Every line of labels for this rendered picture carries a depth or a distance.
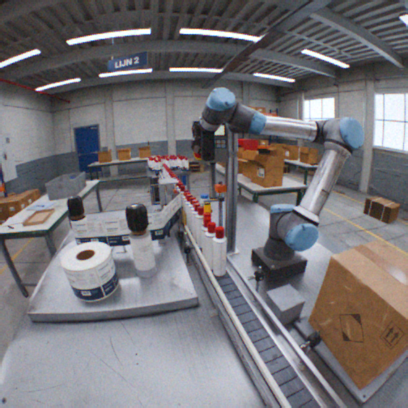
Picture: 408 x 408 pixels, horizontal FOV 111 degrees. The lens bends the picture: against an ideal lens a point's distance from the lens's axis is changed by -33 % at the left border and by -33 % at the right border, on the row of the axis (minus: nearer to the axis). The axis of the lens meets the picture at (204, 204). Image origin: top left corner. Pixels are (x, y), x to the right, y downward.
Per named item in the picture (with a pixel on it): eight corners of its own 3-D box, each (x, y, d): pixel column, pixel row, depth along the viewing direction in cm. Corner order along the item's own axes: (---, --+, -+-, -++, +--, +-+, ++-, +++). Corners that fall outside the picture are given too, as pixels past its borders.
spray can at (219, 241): (211, 269, 83) (210, 226, 76) (223, 268, 84) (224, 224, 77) (214, 278, 78) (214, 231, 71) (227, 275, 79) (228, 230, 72)
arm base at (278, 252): (258, 247, 97) (260, 228, 94) (286, 243, 98) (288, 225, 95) (269, 263, 83) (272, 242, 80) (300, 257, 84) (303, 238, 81)
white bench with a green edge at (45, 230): (70, 227, 323) (61, 184, 297) (108, 223, 339) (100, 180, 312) (20, 299, 149) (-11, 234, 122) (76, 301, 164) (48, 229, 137)
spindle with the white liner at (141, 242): (136, 266, 85) (124, 202, 75) (156, 264, 87) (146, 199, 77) (136, 279, 77) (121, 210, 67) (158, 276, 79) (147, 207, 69)
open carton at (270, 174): (243, 181, 267) (243, 153, 255) (274, 179, 282) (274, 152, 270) (258, 189, 233) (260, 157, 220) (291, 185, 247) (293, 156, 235)
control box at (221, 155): (200, 159, 102) (198, 121, 96) (233, 159, 97) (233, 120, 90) (192, 162, 93) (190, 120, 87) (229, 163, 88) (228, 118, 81)
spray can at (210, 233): (203, 265, 86) (201, 223, 79) (213, 261, 88) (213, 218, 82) (210, 272, 82) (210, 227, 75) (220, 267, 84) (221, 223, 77)
